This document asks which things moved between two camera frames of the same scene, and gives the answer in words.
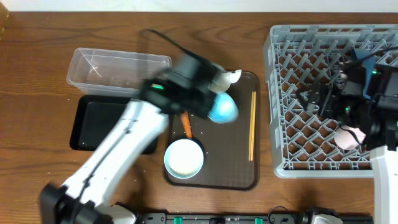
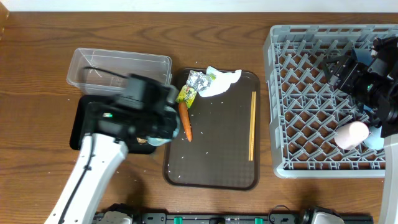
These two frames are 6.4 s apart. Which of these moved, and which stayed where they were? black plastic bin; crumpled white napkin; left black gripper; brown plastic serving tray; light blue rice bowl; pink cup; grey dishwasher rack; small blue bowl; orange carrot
Moved: small blue bowl; left black gripper; light blue rice bowl
Stayed: orange carrot; pink cup; grey dishwasher rack; crumpled white napkin; brown plastic serving tray; black plastic bin
